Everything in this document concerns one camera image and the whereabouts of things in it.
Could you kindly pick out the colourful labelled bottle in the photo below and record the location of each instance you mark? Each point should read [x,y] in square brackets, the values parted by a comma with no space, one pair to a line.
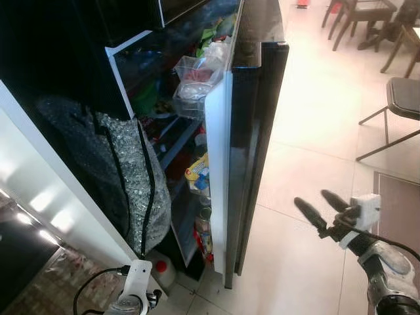
[205,233]

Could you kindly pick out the grey speckled zipper bag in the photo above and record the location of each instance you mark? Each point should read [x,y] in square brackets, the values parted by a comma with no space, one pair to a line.
[125,177]

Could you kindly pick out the clear plastic bin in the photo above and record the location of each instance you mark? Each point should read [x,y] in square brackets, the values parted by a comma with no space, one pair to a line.
[197,82]

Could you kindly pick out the black fridge door white inside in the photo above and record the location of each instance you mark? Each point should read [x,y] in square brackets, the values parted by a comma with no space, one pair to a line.
[256,131]

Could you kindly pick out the patterned floor mat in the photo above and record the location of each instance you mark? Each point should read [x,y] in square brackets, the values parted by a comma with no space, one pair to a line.
[72,282]

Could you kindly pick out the tall white side panel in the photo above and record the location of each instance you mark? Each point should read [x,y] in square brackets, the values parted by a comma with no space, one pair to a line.
[39,170]

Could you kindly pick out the brown floor rug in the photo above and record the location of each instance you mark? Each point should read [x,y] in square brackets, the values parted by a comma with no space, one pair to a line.
[400,210]

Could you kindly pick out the small red floor object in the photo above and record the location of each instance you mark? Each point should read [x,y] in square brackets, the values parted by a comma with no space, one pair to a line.
[302,3]

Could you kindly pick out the black oven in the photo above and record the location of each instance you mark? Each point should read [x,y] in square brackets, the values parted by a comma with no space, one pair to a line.
[20,262]

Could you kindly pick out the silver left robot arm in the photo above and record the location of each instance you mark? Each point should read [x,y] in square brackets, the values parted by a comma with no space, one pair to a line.
[128,307]

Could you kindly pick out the green food packet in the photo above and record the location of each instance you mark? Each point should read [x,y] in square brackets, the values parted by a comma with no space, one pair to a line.
[216,29]

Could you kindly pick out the dark wooden dining chair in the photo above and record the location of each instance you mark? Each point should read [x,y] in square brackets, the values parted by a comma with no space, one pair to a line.
[407,39]
[367,10]

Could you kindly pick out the yellow snack package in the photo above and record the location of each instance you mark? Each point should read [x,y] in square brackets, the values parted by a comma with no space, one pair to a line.
[197,174]

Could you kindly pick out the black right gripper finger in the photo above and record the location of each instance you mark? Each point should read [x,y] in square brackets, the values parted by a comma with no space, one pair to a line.
[333,200]
[308,212]

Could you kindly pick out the grey metal-legged chair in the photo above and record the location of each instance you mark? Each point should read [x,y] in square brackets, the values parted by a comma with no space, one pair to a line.
[403,95]

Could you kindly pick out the white jug red cap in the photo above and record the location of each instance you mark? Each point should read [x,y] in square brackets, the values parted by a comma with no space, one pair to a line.
[163,272]

